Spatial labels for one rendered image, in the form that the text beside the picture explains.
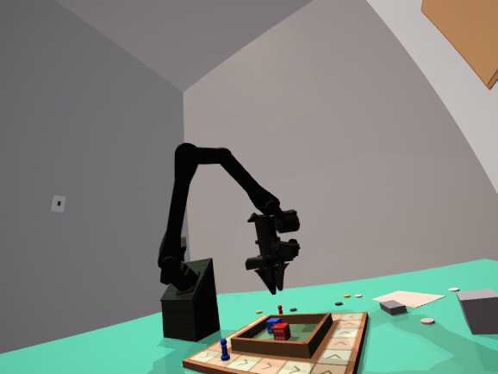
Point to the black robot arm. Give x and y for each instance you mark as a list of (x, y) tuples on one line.
[(173, 247)]

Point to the red die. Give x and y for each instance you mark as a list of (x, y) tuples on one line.
[(281, 331)]

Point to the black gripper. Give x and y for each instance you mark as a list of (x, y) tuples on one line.
[(270, 269)]

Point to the blue pawn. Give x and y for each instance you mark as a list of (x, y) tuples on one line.
[(225, 356)]

